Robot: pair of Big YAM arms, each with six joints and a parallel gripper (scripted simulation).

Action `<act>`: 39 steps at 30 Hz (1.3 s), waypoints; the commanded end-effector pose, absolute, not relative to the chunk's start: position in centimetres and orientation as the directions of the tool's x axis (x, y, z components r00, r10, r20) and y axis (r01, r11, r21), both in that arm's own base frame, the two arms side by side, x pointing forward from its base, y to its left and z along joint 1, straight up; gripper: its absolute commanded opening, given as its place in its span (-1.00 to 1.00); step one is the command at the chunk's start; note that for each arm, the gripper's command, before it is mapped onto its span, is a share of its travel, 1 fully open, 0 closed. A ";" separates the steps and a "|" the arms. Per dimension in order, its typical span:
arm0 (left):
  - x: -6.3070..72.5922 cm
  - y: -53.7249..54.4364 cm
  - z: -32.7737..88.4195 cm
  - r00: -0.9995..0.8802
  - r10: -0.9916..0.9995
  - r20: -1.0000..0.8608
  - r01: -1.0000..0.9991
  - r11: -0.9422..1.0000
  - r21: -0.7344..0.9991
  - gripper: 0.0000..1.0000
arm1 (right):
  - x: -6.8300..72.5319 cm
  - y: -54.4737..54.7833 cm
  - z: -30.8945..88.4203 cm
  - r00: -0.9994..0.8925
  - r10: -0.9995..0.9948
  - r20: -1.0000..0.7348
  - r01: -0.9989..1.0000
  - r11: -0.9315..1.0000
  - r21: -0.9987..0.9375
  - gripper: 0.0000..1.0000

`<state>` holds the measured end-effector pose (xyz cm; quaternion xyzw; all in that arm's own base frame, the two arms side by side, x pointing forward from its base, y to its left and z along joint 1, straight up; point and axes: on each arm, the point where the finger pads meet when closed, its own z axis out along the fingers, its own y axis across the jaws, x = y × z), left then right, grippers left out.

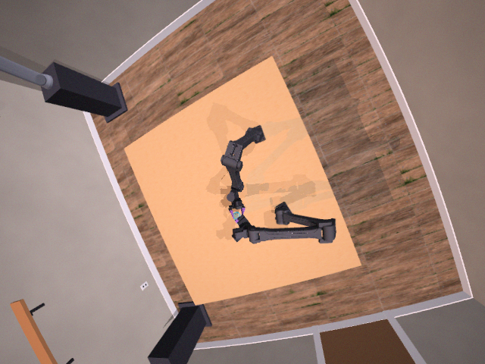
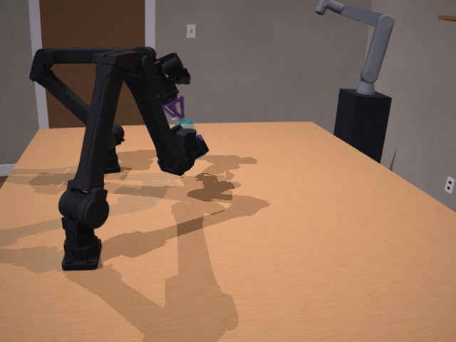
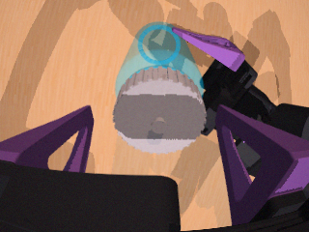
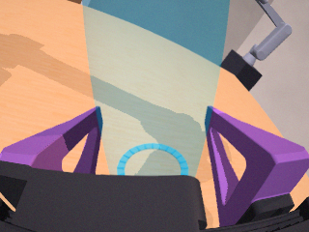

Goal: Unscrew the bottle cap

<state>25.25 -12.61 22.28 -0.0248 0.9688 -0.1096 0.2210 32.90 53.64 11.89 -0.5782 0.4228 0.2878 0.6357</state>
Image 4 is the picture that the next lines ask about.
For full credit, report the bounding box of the translucent blue plastic bottle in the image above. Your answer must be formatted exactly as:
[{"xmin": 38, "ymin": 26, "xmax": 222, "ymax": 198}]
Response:
[{"xmin": 82, "ymin": 0, "xmax": 230, "ymax": 177}]

